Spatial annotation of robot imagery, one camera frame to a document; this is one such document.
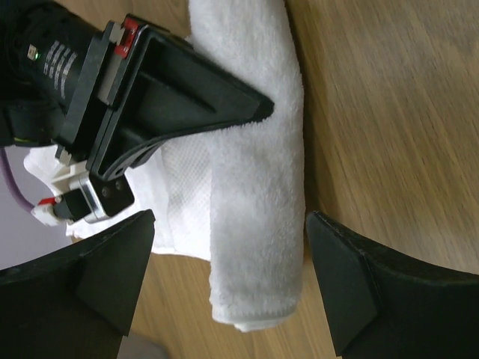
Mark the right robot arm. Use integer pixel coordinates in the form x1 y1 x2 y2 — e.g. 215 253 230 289
1 1 274 181

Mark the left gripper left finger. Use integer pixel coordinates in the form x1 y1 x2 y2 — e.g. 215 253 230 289
1 209 155 358

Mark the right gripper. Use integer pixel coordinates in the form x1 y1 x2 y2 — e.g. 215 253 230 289
59 14 276 195

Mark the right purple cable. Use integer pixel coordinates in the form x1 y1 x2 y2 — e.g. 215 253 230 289
0 147 42 215

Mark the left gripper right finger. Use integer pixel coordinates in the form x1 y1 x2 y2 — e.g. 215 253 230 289
306 212 478 358

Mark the white towel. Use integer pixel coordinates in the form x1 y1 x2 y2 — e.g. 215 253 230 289
22 0 307 333

